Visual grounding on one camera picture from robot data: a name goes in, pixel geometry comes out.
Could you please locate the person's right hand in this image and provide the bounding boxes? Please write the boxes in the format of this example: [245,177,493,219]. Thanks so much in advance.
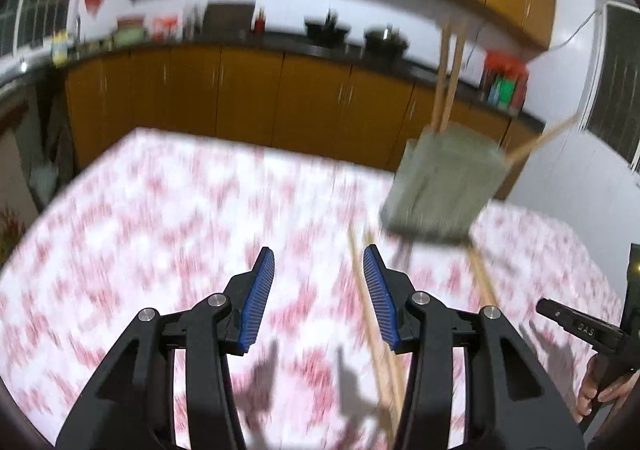
[574,355,639,422]

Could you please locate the floral pink white tablecloth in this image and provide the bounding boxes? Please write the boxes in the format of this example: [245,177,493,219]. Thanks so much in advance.
[1,129,623,449]

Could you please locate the green perforated utensil holder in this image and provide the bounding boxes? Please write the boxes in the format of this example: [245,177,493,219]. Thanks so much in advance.
[380,124,510,244]

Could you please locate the right barred window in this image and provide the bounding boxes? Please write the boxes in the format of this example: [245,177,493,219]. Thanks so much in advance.
[585,0,640,173]

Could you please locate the green box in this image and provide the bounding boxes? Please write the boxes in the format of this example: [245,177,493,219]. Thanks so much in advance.
[495,77,516,108]

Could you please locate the red bag on counter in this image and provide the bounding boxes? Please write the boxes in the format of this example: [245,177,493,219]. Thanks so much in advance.
[480,50,529,115]

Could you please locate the black countertop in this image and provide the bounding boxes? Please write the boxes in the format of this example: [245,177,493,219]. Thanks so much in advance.
[0,28,547,132]

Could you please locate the lower wooden base cabinets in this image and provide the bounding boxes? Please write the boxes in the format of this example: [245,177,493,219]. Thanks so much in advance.
[64,44,544,201]

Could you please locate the yellow detergent bottle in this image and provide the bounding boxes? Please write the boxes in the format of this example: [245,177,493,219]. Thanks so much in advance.
[51,31,68,66]

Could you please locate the green basin with red bowl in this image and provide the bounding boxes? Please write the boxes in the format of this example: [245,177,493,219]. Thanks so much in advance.
[113,16,146,47]

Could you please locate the small orange red bag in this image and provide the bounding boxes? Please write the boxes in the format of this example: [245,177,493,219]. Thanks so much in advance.
[151,14,179,40]

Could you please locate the black lidded wok right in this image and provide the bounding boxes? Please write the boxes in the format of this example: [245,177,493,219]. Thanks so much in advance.
[364,24,409,59]

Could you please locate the dark cutting board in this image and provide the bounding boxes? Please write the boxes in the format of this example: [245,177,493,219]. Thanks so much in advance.
[202,0,255,37]

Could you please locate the red bottle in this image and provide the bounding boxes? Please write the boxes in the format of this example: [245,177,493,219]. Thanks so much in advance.
[253,8,266,34]

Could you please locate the black wok left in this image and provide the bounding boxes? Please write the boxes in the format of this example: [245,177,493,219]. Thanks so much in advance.
[305,10,352,48]

